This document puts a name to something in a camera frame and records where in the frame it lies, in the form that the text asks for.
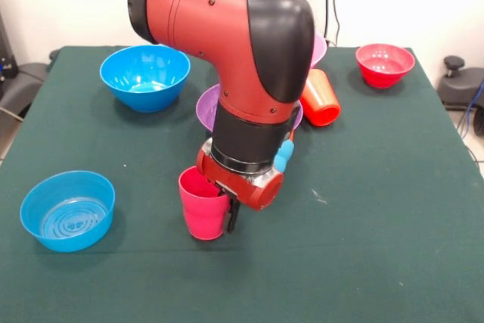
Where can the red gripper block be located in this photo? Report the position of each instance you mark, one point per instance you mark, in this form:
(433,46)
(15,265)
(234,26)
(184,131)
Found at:
(246,190)

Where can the ribbed pink-red cup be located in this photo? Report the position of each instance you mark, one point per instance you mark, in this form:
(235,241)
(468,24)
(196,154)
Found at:
(200,213)

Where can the ribbed cyan bowl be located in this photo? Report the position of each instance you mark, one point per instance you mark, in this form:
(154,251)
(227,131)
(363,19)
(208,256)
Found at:
(283,154)

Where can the wide purple bowl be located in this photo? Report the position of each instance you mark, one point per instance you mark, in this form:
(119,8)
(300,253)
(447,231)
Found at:
(206,107)

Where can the red cup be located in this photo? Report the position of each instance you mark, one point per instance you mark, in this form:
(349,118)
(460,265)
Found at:
(321,105)

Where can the flat-bottomed blue bowl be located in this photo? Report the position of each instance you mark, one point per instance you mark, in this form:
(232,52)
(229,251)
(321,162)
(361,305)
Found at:
(68,241)

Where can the deep blue bowl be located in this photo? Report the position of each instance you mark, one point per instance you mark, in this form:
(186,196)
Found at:
(145,73)

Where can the large pink bowl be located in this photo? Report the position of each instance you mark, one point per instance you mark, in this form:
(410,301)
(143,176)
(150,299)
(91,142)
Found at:
(318,50)

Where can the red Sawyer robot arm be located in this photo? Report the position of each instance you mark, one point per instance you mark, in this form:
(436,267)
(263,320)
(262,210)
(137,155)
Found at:
(227,35)

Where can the dark green table cloth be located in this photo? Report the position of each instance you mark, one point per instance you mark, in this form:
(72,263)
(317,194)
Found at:
(242,281)

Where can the small crimson bowl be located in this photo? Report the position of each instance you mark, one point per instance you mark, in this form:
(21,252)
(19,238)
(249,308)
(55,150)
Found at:
(383,77)

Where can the grey black equipment base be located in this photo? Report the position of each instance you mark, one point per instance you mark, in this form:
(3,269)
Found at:
(459,84)
(22,84)

